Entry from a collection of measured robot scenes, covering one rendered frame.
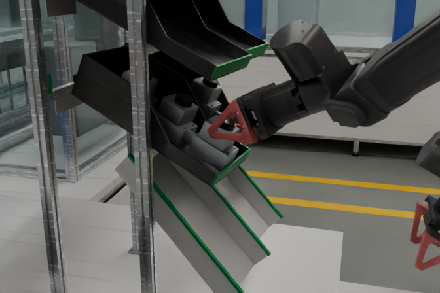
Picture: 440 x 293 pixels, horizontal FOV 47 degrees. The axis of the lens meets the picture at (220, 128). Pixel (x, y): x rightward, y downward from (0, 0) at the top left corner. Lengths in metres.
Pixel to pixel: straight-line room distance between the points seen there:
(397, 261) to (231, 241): 2.15
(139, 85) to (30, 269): 0.64
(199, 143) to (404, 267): 2.31
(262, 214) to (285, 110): 0.41
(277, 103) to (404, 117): 3.79
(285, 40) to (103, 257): 0.77
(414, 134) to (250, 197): 3.53
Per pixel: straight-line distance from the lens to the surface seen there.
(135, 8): 0.72
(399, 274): 2.91
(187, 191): 0.92
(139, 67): 0.73
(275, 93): 0.70
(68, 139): 1.64
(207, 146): 0.77
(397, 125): 4.48
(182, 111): 0.79
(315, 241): 1.30
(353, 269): 2.88
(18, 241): 1.38
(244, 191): 1.06
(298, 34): 0.64
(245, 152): 0.84
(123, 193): 1.77
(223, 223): 0.93
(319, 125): 4.49
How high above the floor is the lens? 1.48
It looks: 16 degrees down
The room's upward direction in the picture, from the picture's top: straight up
